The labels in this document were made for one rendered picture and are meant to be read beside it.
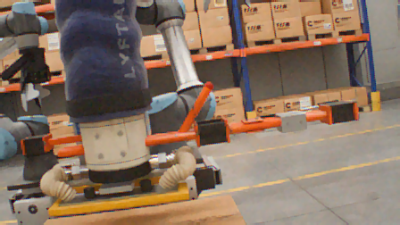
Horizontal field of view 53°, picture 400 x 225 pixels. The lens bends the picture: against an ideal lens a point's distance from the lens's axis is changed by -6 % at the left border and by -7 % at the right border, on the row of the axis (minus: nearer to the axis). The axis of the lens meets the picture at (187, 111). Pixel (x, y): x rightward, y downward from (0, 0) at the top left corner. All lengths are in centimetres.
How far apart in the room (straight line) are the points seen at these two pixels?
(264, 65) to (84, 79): 886
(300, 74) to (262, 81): 92
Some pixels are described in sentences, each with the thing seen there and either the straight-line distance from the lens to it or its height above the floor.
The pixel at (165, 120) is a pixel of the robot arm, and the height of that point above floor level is 118.
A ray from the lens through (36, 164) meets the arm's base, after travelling 161.
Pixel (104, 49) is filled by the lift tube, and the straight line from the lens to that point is 102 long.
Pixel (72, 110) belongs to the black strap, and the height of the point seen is 129.
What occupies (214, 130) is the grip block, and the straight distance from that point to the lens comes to 107.
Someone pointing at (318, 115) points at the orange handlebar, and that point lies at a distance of 114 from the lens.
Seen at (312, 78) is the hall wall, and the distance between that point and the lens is 1013.
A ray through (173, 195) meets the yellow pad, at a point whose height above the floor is 107.
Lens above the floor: 135
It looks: 5 degrees down
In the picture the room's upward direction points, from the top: 8 degrees counter-clockwise
